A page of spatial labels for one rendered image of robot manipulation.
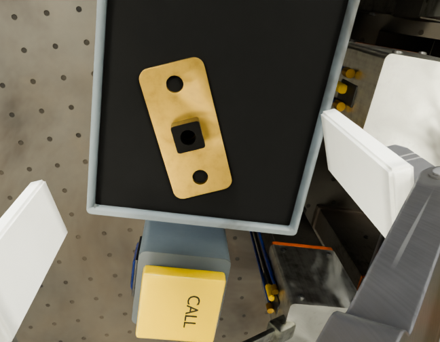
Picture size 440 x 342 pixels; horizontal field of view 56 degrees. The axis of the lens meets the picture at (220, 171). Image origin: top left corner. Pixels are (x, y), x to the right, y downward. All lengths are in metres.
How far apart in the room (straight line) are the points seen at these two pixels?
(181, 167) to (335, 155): 0.11
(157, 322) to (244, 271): 0.56
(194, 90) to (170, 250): 0.13
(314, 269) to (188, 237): 0.23
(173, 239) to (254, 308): 0.63
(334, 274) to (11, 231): 0.42
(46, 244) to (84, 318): 0.78
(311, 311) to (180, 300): 0.20
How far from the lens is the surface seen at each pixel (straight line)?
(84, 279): 0.90
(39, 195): 0.20
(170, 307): 0.32
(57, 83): 0.74
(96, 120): 0.25
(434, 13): 0.43
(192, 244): 0.33
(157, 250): 0.32
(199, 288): 0.31
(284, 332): 0.47
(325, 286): 0.51
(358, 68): 0.36
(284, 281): 0.49
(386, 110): 0.33
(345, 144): 0.17
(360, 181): 0.16
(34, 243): 0.18
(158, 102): 0.24
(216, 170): 0.26
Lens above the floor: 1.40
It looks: 67 degrees down
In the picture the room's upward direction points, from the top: 169 degrees clockwise
